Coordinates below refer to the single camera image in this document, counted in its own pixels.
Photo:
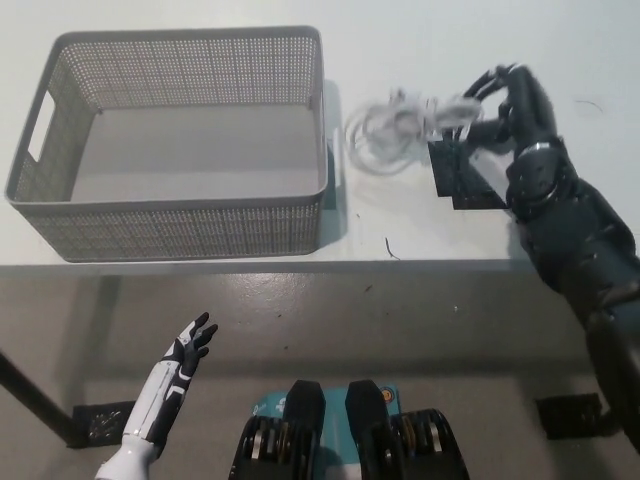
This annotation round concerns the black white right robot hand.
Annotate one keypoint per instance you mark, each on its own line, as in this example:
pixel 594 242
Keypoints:
pixel 532 115

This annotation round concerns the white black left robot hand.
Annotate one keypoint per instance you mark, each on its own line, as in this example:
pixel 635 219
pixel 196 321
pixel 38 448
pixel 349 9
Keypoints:
pixel 165 390

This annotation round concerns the black tape patch on table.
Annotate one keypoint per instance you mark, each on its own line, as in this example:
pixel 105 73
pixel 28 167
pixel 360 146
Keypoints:
pixel 452 175

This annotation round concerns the black table leg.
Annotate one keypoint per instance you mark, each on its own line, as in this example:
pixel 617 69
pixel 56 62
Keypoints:
pixel 40 395

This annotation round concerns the grey perforated plastic basket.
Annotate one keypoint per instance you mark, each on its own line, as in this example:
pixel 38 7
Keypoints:
pixel 200 145

